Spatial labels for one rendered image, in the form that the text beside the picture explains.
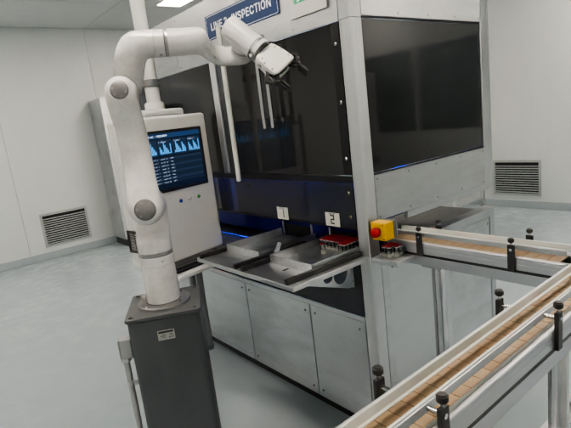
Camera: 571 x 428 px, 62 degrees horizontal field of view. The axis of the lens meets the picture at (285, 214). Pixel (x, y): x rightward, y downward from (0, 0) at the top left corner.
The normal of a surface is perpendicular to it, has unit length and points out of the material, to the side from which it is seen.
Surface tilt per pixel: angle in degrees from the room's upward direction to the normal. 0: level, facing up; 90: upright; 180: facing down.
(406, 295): 90
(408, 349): 90
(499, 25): 90
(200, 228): 90
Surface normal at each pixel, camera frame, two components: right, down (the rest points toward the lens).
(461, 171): 0.63, 0.08
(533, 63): -0.76, 0.22
